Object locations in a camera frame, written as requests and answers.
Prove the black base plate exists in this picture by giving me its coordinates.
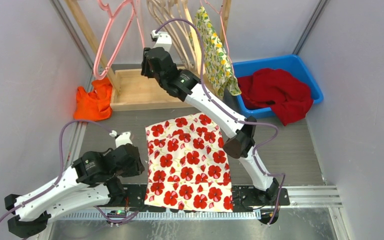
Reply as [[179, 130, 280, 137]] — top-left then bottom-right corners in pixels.
[[92, 183, 291, 215]]

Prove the thin pink wire hanger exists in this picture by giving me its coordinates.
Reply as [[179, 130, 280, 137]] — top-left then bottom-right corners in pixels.
[[199, 0, 232, 60]]

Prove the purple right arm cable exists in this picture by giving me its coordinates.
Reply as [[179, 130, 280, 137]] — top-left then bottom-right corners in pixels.
[[153, 18, 286, 226]]

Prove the thick pink hanger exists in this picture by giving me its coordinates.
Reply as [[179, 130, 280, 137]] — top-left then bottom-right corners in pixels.
[[92, 0, 137, 81]]

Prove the cream wooden hanger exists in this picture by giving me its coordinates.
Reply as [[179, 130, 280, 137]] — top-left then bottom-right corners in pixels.
[[180, 0, 206, 75]]

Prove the dark red cloth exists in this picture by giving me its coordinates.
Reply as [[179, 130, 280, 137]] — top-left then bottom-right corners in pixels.
[[237, 68, 314, 126]]

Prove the lemon print skirt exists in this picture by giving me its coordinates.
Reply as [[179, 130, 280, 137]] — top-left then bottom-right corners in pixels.
[[193, 6, 242, 99]]

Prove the blue plastic bin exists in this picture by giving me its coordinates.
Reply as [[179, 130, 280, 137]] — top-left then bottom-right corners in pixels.
[[233, 54, 324, 119]]

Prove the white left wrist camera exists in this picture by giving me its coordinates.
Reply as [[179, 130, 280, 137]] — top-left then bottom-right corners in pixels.
[[109, 130, 133, 148]]

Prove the wooden hanger rack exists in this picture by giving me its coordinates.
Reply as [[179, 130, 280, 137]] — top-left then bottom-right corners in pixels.
[[64, 0, 233, 112]]

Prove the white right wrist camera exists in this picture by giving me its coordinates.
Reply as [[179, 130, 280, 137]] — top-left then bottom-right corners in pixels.
[[150, 30, 173, 52]]

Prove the orange cloth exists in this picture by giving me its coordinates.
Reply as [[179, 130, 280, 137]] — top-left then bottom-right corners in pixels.
[[73, 77, 113, 122]]

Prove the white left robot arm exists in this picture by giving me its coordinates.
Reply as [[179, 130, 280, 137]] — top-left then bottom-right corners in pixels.
[[4, 143, 145, 238]]

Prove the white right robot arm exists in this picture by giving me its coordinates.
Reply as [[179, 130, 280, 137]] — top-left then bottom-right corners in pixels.
[[141, 47, 281, 206]]

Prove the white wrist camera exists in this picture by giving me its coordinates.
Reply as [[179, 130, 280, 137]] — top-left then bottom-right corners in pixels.
[[109, 130, 133, 148], [150, 30, 173, 52]]

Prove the red poppy print cloth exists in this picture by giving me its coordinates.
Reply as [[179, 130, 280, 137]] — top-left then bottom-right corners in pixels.
[[144, 113, 233, 213]]

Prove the beige wooden hanger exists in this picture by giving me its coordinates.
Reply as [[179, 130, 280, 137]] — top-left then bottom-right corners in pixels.
[[146, 0, 190, 67], [158, 0, 197, 71]]

